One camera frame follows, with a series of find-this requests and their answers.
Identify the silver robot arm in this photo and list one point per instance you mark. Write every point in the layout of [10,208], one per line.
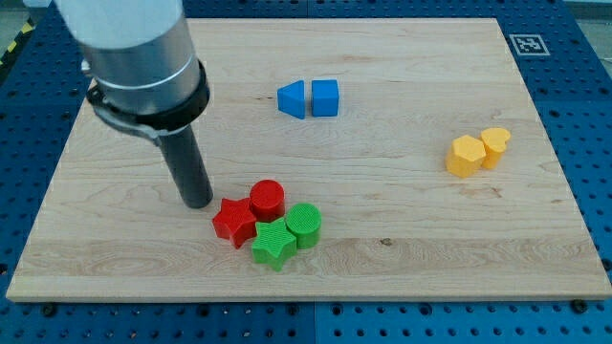
[139,51]

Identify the wooden board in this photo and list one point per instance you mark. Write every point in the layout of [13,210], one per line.
[396,225]

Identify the white fiducial marker tag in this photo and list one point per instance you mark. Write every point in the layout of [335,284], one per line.
[529,44]

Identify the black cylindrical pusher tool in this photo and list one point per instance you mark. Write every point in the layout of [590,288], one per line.
[185,164]

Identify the green cylinder block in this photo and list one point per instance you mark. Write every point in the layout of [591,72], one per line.
[304,220]

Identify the blue triangle block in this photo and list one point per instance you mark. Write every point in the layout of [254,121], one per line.
[291,99]

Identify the red star block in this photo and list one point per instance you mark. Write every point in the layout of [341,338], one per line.
[235,221]

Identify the blue cube block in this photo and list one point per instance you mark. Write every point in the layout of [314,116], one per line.
[325,98]

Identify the yellow hexagon block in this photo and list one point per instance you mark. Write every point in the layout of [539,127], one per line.
[465,156]

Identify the green star block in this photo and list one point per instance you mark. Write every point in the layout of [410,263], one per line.
[274,244]

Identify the red cylinder block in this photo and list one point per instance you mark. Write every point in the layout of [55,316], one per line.
[267,200]

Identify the yellow heart block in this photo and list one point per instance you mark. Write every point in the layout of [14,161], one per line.
[495,141]

